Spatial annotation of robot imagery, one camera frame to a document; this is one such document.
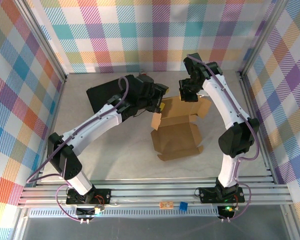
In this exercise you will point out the aluminium frame rail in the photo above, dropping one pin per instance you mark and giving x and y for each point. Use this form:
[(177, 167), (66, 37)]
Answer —
[(152, 192)]

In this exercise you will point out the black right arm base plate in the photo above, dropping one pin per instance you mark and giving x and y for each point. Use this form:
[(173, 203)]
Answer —
[(207, 195)]

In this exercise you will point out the small black controller board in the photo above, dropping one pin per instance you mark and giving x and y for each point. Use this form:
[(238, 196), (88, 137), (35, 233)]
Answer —
[(88, 211), (227, 211)]

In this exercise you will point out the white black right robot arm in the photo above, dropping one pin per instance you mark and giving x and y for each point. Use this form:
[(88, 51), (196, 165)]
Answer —
[(222, 100)]

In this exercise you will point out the small blue block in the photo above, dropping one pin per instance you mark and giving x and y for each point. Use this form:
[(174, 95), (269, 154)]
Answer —
[(183, 205)]

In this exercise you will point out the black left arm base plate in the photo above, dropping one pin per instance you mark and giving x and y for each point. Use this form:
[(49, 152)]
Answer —
[(103, 197)]

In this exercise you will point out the aluminium side rail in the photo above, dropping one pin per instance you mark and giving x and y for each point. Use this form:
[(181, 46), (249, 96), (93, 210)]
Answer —
[(55, 112), (245, 87)]

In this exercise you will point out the black hard case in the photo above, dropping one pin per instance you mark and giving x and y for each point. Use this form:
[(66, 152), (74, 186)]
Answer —
[(102, 95)]

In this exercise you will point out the aluminium corner post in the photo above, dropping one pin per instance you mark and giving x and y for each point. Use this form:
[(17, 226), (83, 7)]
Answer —
[(260, 37), (42, 37)]

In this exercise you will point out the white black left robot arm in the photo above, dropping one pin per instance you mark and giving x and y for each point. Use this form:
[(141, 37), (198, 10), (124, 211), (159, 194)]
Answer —
[(90, 127)]

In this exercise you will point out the brown cardboard paper box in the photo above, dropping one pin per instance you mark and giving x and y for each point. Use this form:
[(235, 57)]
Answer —
[(175, 135)]

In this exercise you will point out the small orange circuit board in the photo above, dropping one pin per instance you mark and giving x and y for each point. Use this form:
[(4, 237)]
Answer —
[(166, 205)]

